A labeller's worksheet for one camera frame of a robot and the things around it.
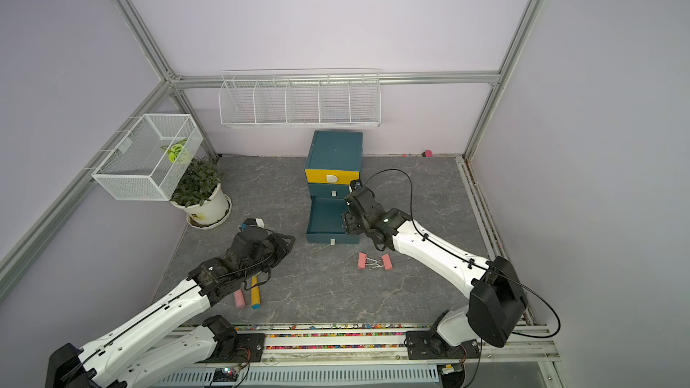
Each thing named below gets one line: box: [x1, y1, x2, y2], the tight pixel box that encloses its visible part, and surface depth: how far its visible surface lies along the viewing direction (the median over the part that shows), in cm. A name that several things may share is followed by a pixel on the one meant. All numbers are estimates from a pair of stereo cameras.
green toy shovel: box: [250, 275, 262, 310], surface depth 81 cm
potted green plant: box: [168, 156, 233, 230], surface depth 91 cm
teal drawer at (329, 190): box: [307, 182, 353, 199], surface depth 96 cm
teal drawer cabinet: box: [304, 130, 363, 221], surface depth 96 cm
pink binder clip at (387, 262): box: [380, 253, 393, 271], surface depth 90 cm
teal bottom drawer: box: [305, 194, 361, 246], surface depth 98 cm
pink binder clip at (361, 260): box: [357, 252, 368, 270], surface depth 91 cm
